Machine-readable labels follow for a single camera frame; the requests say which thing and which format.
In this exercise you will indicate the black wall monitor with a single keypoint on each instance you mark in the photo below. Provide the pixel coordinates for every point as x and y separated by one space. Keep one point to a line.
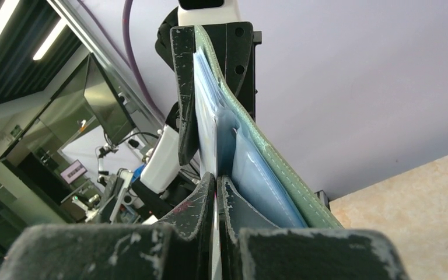
106 104

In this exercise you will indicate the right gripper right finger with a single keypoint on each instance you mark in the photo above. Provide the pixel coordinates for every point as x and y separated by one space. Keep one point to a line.
252 247

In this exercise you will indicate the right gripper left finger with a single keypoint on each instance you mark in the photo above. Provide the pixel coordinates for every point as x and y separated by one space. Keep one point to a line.
175 247

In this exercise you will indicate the left corner aluminium post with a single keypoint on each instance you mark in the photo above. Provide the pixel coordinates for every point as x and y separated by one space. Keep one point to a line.
100 27

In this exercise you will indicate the grey-green card holder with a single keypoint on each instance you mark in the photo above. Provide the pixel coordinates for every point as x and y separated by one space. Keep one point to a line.
232 146

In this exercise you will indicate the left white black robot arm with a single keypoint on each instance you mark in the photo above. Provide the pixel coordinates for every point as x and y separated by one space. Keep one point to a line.
163 165

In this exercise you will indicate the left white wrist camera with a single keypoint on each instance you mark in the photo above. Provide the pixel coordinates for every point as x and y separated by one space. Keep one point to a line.
207 12

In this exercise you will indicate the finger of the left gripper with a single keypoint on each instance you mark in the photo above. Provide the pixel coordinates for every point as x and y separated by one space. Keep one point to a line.
235 45
183 47

